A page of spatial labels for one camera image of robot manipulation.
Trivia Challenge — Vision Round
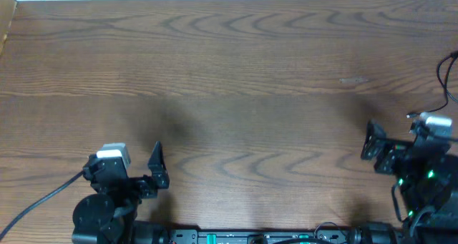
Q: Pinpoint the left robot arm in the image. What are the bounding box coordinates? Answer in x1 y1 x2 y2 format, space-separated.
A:
72 141 170 244

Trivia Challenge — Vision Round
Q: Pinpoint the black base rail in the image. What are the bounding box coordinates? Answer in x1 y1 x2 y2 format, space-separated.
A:
169 228 350 244

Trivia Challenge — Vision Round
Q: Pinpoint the thin black usb cable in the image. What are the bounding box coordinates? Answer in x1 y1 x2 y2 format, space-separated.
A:
406 52 458 119

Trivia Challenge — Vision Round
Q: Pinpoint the thick black usb cable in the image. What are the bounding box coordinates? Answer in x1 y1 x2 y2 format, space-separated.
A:
443 49 458 104

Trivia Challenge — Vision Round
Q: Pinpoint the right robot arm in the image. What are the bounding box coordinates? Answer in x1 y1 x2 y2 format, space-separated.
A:
348 116 457 243

